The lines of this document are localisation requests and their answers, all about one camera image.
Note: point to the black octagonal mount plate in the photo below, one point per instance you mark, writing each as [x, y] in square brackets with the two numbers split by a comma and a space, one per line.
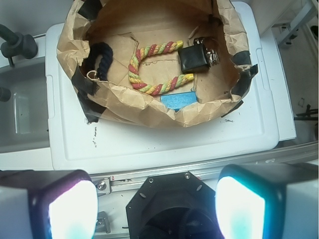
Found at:
[173, 206]

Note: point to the white plastic bin lid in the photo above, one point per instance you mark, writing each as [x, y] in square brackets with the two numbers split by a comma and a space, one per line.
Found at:
[108, 146]

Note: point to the grey clamp handle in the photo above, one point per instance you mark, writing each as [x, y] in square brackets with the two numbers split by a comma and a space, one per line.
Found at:
[16, 44]

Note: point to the black leather wallet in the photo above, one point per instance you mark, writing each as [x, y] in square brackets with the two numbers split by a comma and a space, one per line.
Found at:
[193, 59]

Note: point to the clear plastic bin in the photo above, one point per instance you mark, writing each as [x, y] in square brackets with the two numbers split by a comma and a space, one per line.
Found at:
[23, 106]

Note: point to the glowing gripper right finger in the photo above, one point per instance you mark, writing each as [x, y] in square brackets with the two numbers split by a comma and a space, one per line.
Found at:
[268, 201]

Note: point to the black binder clip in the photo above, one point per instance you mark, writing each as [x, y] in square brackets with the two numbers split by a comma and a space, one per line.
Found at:
[211, 49]

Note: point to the brown paper bag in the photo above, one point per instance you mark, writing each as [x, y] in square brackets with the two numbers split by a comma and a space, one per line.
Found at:
[121, 56]

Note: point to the aluminium frame rail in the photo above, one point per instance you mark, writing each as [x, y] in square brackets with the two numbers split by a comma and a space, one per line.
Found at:
[210, 169]

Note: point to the blue sponge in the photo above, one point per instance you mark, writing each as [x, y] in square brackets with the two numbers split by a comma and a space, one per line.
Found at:
[179, 100]

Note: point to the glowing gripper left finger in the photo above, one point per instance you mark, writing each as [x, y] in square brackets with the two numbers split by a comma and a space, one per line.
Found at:
[47, 205]

